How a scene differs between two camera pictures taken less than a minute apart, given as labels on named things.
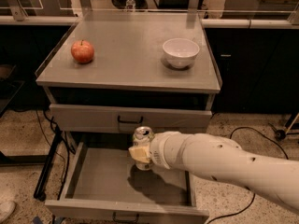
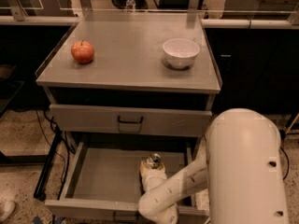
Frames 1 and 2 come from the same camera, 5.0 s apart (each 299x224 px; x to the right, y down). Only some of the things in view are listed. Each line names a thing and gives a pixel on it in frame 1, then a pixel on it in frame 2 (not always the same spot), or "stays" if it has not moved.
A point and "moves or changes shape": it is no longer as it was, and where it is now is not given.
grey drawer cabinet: x=109 y=73 stays
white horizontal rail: x=249 y=23 stays
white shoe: x=7 y=209 stays
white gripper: x=159 y=151 → x=151 y=176
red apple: x=82 y=51 stays
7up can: x=143 y=136 moves or changes shape
